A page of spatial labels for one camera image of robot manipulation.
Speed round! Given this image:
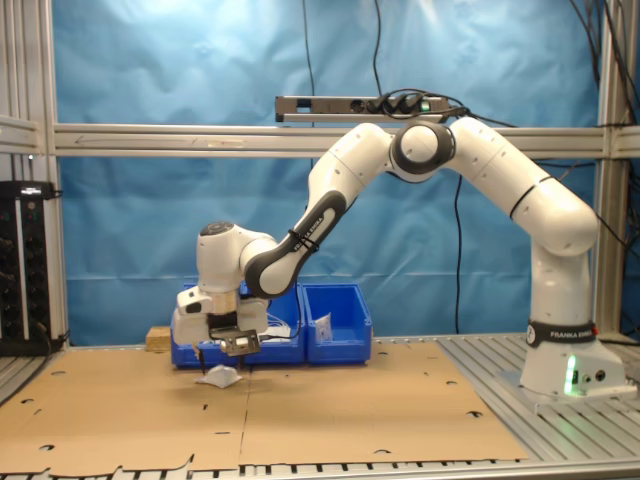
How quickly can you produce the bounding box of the black cable bundle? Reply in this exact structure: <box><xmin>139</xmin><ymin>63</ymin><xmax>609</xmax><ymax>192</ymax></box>
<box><xmin>569</xmin><ymin>0</ymin><xmax>640</xmax><ymax>281</ymax></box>

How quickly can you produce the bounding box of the aluminium frame post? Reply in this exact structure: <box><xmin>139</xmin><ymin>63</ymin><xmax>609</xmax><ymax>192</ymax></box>
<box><xmin>594</xmin><ymin>0</ymin><xmax>640</xmax><ymax>334</ymax></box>
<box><xmin>0</xmin><ymin>0</ymin><xmax>70</xmax><ymax>349</ymax></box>

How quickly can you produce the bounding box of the short aluminium side beam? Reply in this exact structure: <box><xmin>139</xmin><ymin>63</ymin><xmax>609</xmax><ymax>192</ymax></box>
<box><xmin>0</xmin><ymin>115</ymin><xmax>54</xmax><ymax>154</ymax></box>

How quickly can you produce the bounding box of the long black hanging cable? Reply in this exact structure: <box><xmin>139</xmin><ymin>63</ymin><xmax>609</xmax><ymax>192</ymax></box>
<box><xmin>452</xmin><ymin>169</ymin><xmax>466</xmax><ymax>335</ymax></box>

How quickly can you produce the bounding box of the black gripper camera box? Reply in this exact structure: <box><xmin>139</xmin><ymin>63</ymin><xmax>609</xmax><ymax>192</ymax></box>
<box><xmin>208</xmin><ymin>313</ymin><xmax>261</xmax><ymax>357</ymax></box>

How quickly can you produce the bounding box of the grey power strip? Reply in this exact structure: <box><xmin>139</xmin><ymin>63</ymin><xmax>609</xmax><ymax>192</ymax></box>
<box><xmin>274</xmin><ymin>94</ymin><xmax>467</xmax><ymax>125</ymax></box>

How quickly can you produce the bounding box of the cotton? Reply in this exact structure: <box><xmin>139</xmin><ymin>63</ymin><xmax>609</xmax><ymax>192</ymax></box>
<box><xmin>193</xmin><ymin>364</ymin><xmax>245</xmax><ymax>389</ymax></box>

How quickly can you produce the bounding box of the stack of white masks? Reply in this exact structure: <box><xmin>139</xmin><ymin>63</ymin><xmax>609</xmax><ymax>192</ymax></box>
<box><xmin>262</xmin><ymin>312</ymin><xmax>294</xmax><ymax>342</ymax></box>

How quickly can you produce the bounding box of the wooden block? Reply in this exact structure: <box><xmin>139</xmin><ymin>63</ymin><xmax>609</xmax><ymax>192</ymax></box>
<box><xmin>145</xmin><ymin>326</ymin><xmax>174</xmax><ymax>354</ymax></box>

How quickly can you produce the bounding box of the blue bin with green packet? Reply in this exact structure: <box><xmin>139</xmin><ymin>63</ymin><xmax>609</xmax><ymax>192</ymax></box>
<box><xmin>170</xmin><ymin>282</ymin><xmax>245</xmax><ymax>370</ymax></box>

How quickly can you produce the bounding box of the horizontal aluminium beam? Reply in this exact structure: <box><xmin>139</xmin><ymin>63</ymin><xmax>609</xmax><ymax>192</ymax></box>
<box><xmin>52</xmin><ymin>123</ymin><xmax>640</xmax><ymax>161</ymax></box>

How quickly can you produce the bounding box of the black camera cable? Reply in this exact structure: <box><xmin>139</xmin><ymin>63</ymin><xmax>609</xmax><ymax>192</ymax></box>
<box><xmin>258</xmin><ymin>282</ymin><xmax>307</xmax><ymax>343</ymax></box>

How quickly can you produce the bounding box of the blue bin with masks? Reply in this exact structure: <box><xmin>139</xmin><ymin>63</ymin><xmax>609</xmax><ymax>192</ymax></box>
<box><xmin>239</xmin><ymin>282</ymin><xmax>306</xmax><ymax>365</ymax></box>

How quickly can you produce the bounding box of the blue bin with printed packet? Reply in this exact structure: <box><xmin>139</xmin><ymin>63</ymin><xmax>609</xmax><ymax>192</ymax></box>
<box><xmin>302</xmin><ymin>283</ymin><xmax>374</xmax><ymax>365</ymax></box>

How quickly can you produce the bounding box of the thin black hanging cable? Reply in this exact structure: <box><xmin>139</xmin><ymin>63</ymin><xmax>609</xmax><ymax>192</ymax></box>
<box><xmin>373</xmin><ymin>0</ymin><xmax>384</xmax><ymax>96</ymax></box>
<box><xmin>301</xmin><ymin>0</ymin><xmax>316</xmax><ymax>96</ymax></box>

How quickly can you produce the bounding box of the brown cardboard sheet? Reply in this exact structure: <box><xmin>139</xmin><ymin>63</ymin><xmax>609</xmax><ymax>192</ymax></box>
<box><xmin>0</xmin><ymin>349</ymin><xmax>251</xmax><ymax>476</ymax></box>
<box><xmin>238</xmin><ymin>341</ymin><xmax>530</xmax><ymax>466</ymax></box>

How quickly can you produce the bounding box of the printed clear flat packet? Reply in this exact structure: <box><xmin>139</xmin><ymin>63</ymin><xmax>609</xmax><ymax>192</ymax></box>
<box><xmin>314</xmin><ymin>312</ymin><xmax>334</xmax><ymax>344</ymax></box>

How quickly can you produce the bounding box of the black equipment rack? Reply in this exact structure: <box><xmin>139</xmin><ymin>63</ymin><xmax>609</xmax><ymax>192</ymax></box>
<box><xmin>0</xmin><ymin>180</ymin><xmax>64</xmax><ymax>357</ymax></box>

